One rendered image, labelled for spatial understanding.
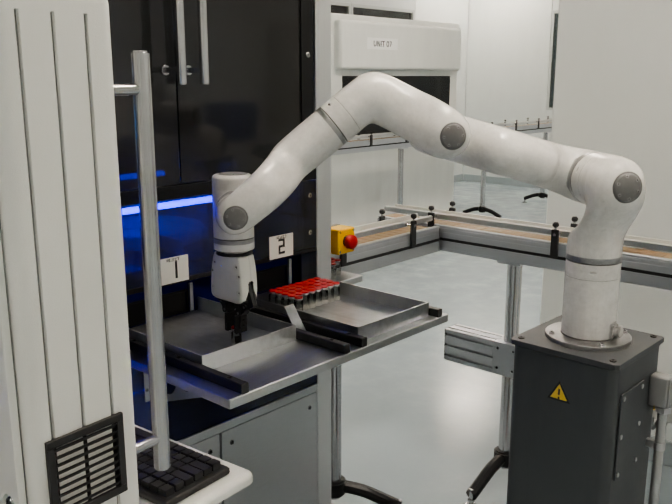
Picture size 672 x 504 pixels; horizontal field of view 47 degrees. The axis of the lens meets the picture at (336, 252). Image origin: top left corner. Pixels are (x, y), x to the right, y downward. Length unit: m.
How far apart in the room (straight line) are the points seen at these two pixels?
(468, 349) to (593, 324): 1.09
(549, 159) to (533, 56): 8.95
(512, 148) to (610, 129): 1.47
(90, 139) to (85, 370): 0.29
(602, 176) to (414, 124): 0.41
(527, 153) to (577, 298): 0.35
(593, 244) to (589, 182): 0.14
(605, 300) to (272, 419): 0.91
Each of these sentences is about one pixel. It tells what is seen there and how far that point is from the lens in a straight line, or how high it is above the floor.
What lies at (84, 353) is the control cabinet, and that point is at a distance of 1.05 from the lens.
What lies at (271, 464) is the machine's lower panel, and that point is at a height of 0.42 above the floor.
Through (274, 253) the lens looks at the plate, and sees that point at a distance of 1.99.
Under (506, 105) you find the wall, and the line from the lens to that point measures 10.82.
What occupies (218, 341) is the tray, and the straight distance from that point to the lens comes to 1.73.
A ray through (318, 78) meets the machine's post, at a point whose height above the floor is 1.44.
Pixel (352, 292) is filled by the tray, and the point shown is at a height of 0.89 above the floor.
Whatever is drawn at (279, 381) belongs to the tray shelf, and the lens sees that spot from 1.51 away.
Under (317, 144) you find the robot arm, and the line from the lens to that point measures 1.56.
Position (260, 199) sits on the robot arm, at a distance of 1.50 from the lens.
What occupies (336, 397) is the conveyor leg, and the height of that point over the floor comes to 0.44.
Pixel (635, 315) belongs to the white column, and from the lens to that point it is 3.18.
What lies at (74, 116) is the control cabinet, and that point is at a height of 1.40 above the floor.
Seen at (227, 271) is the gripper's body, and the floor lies 1.06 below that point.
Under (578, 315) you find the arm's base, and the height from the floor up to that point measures 0.93.
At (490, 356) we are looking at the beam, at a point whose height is 0.48.
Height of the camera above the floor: 1.45
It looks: 13 degrees down
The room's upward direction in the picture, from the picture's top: straight up
